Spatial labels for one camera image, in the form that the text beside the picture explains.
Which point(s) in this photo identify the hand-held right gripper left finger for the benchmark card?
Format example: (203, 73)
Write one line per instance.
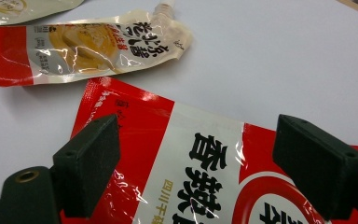
(88, 161)

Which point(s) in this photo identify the green cream sauce pouch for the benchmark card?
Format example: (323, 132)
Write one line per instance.
(28, 9)

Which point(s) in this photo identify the white table sheet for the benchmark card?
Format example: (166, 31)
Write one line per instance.
(261, 62)

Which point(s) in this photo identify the brown cup snack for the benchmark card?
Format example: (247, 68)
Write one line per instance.
(90, 46)

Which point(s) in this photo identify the red white seasoning packet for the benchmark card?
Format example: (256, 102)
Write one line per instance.
(167, 140)

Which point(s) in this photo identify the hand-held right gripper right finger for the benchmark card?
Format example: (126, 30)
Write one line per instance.
(317, 161)

